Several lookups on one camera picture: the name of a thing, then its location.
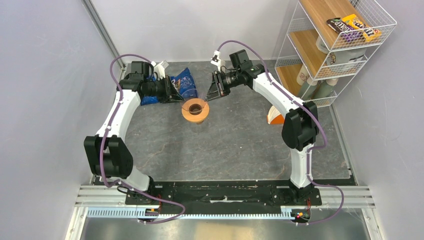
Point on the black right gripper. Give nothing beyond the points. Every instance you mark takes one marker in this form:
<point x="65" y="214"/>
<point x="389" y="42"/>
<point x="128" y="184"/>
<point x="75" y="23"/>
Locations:
<point x="218" y="89"/>

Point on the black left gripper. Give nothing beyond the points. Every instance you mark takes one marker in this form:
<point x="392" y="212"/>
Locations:
<point x="171" y="94"/>

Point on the orange coffee filter box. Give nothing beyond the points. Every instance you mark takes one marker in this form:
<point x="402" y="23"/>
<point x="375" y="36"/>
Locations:
<point x="274" y="117"/>

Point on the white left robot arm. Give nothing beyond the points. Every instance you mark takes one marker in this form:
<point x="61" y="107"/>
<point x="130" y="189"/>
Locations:
<point x="106" y="151"/>

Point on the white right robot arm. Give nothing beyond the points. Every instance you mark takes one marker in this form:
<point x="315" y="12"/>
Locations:
<point x="300" y="119"/>

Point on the white coffee bag on shelf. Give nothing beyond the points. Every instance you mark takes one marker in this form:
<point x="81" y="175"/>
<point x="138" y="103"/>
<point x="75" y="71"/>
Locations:
<point x="340" y="57"/>

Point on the blue Doritos chip bag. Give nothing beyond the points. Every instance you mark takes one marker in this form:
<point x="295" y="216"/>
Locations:
<point x="184" y="83"/>

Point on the beige paper cup stack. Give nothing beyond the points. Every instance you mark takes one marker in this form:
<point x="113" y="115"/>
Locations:
<point x="302" y="75"/>

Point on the green paper cup stack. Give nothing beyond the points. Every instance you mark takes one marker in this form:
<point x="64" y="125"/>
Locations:
<point x="313" y="91"/>

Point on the brown M&M candy bag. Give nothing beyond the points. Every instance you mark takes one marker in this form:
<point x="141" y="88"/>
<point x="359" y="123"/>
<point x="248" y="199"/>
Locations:
<point x="347" y="32"/>

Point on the yellow M&M candy bag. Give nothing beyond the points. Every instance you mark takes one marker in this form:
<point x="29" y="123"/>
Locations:
<point x="368" y="33"/>

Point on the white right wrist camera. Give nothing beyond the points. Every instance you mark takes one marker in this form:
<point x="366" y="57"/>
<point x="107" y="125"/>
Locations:
<point x="217" y="61"/>

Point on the aluminium frame rail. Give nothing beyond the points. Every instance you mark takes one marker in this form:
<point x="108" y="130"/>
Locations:
<point x="100" y="26"/>

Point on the white wire shelf rack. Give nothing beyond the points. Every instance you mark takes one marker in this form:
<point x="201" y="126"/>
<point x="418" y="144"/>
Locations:
<point x="309" y="21"/>

